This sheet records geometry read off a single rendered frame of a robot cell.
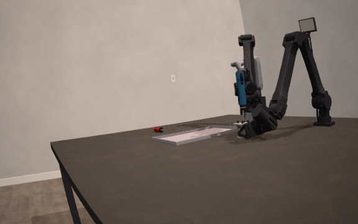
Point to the pale pink flat bracket plate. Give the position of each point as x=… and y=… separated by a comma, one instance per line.
x=247, y=116

